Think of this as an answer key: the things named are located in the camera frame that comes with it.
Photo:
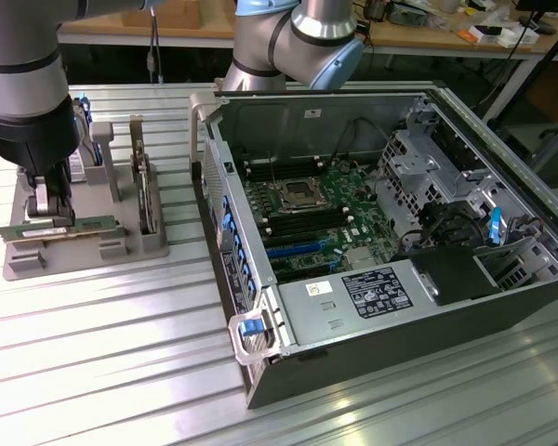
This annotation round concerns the CPU socket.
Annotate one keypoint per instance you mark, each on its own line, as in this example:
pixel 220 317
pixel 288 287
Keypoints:
pixel 303 195

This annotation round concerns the green RAM stick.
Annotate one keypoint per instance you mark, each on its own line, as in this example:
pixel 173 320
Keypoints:
pixel 95 224

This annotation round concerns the grey parts rack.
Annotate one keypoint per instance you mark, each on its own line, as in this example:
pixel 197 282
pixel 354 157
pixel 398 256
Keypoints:
pixel 88 260

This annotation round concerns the black expansion slot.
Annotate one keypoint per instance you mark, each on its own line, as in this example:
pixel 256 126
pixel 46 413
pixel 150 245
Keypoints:
pixel 290 239
pixel 302 271

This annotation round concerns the socket locking lever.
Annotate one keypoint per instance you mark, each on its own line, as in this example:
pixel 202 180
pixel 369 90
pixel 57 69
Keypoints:
pixel 272 169

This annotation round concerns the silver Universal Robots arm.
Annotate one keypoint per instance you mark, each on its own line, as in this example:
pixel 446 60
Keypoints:
pixel 23 56

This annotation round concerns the blue bay latch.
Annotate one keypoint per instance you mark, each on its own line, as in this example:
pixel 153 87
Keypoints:
pixel 495 227

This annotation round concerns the wooden workbench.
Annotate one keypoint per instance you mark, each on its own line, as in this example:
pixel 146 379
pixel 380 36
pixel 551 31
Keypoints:
pixel 423 35
pixel 97 30

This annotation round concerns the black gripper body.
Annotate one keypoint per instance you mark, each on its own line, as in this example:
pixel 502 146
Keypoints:
pixel 32 139

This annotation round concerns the silver chipset heatsink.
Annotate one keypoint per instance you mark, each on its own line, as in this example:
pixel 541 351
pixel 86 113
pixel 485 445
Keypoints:
pixel 358 259

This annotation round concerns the black fan shroud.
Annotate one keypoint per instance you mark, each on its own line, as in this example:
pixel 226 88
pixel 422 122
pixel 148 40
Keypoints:
pixel 451 274

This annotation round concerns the cardboard box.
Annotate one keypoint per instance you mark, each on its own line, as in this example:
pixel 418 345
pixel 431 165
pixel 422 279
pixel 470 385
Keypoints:
pixel 167 16

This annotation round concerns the white box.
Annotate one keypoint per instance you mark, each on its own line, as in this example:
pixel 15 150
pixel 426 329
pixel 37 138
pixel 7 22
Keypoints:
pixel 516 38

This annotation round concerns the blue disk caddy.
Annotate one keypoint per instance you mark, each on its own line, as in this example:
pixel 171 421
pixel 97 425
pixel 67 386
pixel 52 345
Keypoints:
pixel 84 111

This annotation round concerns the orange black box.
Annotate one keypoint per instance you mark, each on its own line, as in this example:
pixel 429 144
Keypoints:
pixel 476 35

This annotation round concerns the silver hard disk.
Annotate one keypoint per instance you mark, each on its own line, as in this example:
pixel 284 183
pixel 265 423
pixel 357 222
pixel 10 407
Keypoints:
pixel 76 167

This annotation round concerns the grey power supply unit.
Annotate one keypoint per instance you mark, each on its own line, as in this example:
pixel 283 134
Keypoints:
pixel 307 316

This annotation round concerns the graphics card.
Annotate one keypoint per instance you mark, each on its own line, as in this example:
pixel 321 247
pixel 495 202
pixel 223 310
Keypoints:
pixel 144 195

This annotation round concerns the metal disk bay cage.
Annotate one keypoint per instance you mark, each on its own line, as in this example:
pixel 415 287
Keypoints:
pixel 414 162

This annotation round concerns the grey metal device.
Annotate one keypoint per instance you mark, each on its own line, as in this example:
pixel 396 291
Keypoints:
pixel 414 16

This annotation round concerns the green motherboard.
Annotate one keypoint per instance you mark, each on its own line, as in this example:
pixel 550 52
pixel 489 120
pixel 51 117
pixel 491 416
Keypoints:
pixel 353 209

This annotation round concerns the blue card retainer strip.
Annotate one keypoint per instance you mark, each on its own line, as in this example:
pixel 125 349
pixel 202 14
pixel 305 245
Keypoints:
pixel 242 260

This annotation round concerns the black open PC case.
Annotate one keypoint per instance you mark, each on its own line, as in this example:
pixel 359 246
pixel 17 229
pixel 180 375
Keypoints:
pixel 400 362

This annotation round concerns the black slanted pole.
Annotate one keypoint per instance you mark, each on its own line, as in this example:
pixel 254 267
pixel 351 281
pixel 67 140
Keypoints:
pixel 539 65

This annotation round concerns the black RAM slot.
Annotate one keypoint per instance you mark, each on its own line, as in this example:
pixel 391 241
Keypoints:
pixel 307 225
pixel 283 174
pixel 283 164
pixel 307 214

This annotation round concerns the blue expansion slot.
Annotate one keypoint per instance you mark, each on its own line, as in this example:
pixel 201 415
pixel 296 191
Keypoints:
pixel 297 251

